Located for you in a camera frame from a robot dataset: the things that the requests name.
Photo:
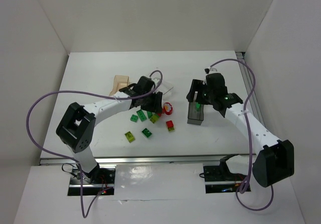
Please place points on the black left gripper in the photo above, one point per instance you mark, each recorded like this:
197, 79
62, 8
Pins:
155, 103

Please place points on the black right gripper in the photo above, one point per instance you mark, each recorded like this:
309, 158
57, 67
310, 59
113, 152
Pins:
196, 93

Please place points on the small green lego piece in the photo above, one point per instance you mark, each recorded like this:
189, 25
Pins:
197, 106

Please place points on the lime printed lego brick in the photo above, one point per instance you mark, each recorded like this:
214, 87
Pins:
130, 137

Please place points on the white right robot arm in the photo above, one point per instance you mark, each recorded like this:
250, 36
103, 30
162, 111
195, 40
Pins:
274, 157

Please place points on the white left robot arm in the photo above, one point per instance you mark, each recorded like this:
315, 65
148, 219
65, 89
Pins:
76, 127

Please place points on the dark green 2x4 lego brick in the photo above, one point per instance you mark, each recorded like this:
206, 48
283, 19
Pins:
141, 115

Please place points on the clear plastic container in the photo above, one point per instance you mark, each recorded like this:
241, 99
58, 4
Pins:
164, 87

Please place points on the dark green 2x2 lego brick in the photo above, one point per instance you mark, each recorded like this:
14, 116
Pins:
134, 118

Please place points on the red and lime stacked lego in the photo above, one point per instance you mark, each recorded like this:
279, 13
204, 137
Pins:
170, 126

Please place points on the dark green printed lego brick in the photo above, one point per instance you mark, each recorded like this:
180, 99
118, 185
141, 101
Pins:
147, 133

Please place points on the grey translucent plastic container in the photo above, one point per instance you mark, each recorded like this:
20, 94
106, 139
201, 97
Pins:
195, 117

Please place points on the tan translucent plastic container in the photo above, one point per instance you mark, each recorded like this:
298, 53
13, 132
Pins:
119, 82

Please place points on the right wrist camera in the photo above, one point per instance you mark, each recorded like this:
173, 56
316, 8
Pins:
210, 70

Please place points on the aluminium side rail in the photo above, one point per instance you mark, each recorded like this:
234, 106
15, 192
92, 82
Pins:
252, 105

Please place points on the aluminium mounting rail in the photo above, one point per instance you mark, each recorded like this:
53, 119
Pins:
140, 160

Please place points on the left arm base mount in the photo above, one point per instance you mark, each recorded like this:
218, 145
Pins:
104, 182

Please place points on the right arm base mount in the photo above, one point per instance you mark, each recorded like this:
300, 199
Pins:
219, 179

